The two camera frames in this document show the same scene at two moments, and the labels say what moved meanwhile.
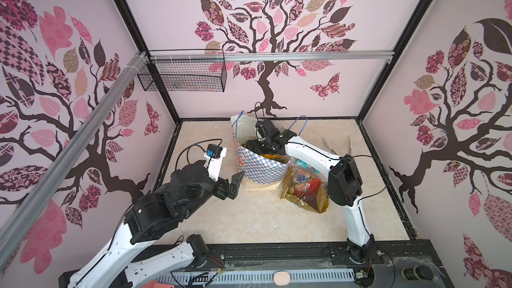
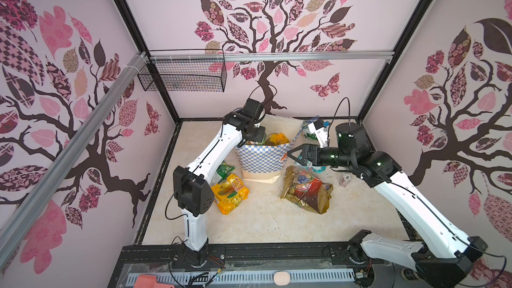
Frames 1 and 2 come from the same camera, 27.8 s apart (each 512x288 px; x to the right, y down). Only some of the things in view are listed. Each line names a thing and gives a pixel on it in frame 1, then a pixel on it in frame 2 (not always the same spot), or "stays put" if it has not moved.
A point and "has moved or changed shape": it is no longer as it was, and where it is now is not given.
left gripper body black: x=220 y=187 to x=255 y=134
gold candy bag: x=305 y=187 stays put
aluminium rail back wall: x=271 y=56 stays put
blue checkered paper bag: x=258 y=171 has moved or changed shape
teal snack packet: x=303 y=163 stays put
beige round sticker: x=281 y=278 stays put
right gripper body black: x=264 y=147 to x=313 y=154
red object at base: x=154 y=284 stays put
